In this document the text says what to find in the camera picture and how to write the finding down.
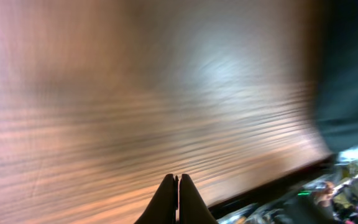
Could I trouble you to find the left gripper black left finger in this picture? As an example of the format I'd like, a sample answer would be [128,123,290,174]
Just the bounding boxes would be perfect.
[135,174,178,224]

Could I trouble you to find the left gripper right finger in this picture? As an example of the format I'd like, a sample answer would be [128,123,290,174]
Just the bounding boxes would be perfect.
[179,174,218,224]

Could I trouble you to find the black shorts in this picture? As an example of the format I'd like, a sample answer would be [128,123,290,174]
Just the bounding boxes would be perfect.
[314,0,358,153]

